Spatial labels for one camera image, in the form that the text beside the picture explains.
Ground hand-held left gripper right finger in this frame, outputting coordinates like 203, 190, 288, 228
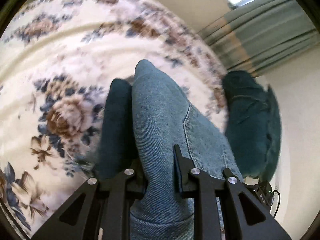
174, 144, 292, 240

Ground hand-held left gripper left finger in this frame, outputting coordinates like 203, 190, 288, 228
31, 78, 148, 240

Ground light blue jeans pants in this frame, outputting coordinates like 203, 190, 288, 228
129, 59, 245, 240

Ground floral printed blanket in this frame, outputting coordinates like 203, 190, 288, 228
0, 0, 230, 233

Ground teal striped curtain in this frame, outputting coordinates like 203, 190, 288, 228
197, 0, 317, 78

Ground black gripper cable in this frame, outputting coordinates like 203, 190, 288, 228
270, 190, 282, 218

